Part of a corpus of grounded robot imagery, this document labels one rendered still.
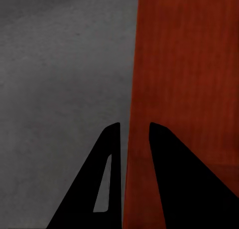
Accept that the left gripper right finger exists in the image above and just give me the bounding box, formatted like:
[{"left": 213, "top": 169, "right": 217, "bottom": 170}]
[{"left": 149, "top": 122, "right": 239, "bottom": 229}]

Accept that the storage box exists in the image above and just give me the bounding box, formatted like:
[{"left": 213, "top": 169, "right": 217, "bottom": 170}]
[{"left": 122, "top": 0, "right": 239, "bottom": 229}]

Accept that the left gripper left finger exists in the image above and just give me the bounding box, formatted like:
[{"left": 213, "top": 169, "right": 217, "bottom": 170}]
[{"left": 47, "top": 122, "right": 121, "bottom": 229}]

